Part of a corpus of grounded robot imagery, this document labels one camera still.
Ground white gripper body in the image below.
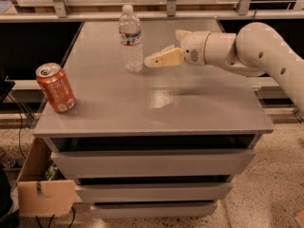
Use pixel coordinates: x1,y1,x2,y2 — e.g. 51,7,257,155
180,31,211,66

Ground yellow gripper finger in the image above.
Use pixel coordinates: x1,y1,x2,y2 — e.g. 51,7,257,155
175,29,191,42
144,45,184,68

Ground clear plastic water bottle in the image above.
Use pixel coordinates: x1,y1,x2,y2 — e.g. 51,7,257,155
119,5,143,73

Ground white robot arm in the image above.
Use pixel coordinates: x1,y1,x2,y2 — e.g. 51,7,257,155
144,22,304,112

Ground orange soda can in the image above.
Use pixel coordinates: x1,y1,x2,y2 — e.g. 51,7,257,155
36,63,76,113

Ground grey drawer cabinet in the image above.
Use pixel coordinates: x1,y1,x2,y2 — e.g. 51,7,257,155
34,22,273,219

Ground metal shelf rack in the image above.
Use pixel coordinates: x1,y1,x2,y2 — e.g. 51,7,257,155
1,0,304,23

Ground brown cardboard box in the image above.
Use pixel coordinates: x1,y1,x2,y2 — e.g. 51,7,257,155
17,139,76,217

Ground black cable on floor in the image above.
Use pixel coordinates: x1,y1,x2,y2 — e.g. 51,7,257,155
6,92,29,160

